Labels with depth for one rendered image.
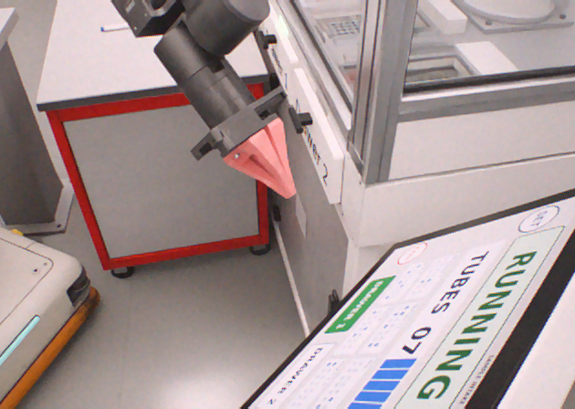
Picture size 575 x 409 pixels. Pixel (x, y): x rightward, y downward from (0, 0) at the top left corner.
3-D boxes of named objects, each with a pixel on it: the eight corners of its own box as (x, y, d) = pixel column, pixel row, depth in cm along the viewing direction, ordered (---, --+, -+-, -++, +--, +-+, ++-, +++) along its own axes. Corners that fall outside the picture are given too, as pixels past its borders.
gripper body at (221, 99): (293, 99, 57) (251, 40, 56) (223, 145, 51) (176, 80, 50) (264, 121, 62) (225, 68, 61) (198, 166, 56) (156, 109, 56)
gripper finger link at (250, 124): (322, 174, 56) (268, 99, 55) (277, 213, 52) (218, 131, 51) (289, 193, 61) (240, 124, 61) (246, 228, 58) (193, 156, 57)
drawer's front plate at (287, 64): (290, 106, 118) (290, 61, 110) (265, 43, 138) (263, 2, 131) (297, 105, 118) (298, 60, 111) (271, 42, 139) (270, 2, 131)
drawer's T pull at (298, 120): (297, 135, 97) (297, 130, 97) (287, 112, 103) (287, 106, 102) (316, 132, 98) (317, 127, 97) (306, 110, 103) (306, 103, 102)
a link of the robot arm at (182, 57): (173, 37, 59) (138, 50, 55) (208, -2, 55) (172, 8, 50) (211, 89, 60) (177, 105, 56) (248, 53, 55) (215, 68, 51)
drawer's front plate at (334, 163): (330, 205, 96) (334, 157, 88) (293, 112, 116) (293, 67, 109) (339, 204, 96) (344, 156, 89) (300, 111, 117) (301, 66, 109)
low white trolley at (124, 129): (106, 290, 183) (35, 102, 130) (108, 173, 226) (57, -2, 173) (273, 262, 192) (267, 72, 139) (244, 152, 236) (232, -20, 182)
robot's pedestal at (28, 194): (-14, 238, 200) (-111, 59, 147) (6, 185, 221) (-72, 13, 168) (65, 233, 202) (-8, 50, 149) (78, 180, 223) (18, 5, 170)
